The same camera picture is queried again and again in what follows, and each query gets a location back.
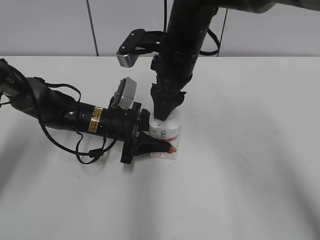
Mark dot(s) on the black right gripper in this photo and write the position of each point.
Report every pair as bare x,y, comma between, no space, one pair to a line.
174,69

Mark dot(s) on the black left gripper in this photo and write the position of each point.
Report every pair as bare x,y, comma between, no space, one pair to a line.
122,125

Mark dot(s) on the white yili changqing bottle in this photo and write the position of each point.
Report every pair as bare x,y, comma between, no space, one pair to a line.
168,131

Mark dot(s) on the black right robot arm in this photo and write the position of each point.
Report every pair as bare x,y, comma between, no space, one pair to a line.
179,47

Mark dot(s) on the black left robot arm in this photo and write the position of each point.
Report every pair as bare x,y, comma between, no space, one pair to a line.
54,109

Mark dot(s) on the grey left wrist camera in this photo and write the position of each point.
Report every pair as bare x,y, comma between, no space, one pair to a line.
125,94

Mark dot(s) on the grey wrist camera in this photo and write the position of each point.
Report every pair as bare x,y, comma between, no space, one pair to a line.
130,50
125,94

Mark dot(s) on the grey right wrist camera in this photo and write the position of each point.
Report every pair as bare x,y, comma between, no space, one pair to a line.
130,50

